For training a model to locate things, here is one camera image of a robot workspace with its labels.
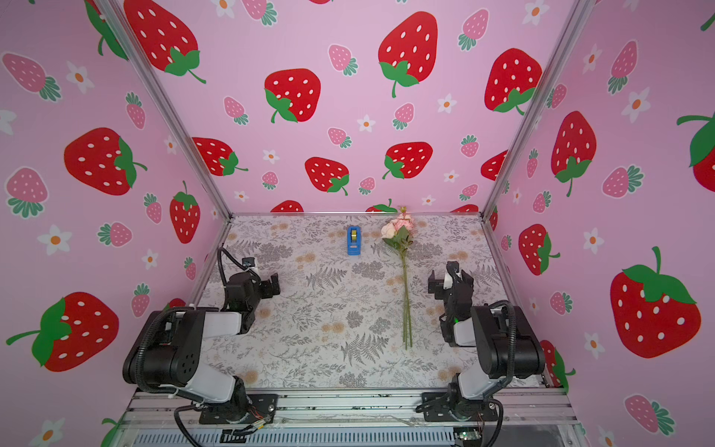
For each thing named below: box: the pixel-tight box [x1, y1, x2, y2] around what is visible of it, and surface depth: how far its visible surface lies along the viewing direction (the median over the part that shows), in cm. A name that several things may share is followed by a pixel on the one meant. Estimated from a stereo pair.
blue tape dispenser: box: [347, 226, 363, 257], surface depth 110 cm
